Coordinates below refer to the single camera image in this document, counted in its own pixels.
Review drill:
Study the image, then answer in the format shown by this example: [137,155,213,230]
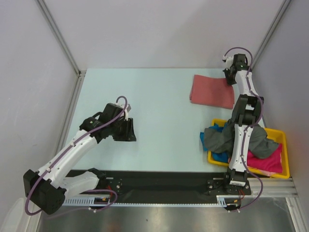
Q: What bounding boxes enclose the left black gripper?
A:
[110,117,136,142]

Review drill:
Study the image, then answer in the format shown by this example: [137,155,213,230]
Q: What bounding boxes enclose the salmon pink t shirt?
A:
[189,74,235,109]

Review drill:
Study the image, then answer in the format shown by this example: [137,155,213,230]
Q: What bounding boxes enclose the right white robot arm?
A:
[223,54,264,194]

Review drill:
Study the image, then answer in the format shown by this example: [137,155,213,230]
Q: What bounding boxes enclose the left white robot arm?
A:
[23,102,137,216]

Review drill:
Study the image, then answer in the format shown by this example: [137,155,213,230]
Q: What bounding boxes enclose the grey t shirt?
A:
[203,120,279,159]

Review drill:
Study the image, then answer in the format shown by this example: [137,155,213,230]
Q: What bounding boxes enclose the yellow plastic bin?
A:
[200,119,290,179]

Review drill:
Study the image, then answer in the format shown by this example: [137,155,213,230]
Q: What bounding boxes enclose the blue t shirt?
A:
[199,123,229,163]

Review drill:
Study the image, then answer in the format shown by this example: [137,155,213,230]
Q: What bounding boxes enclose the magenta t shirt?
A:
[247,144,283,176]

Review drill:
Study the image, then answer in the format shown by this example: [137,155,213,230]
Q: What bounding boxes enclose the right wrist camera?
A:
[222,54,248,70]

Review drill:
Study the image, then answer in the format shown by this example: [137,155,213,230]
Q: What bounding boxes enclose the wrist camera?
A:
[116,103,131,121]
[222,54,248,70]

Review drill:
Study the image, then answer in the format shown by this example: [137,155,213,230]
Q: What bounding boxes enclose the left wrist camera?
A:
[116,103,131,121]

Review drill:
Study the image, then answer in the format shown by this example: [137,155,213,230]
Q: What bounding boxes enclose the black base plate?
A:
[65,169,252,204]

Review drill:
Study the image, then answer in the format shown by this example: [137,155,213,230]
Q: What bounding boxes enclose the right aluminium corner post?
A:
[251,0,293,70]

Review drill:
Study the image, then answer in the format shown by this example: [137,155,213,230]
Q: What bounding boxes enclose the aluminium corner post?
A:
[251,0,293,70]
[35,0,82,75]

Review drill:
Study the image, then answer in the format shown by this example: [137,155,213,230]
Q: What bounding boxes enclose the left aluminium corner post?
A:
[35,0,82,75]

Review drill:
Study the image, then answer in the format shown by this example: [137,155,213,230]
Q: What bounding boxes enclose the slotted cable duct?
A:
[63,194,240,207]

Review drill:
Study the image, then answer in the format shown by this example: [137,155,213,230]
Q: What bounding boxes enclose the aluminium frame rail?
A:
[248,178,298,198]

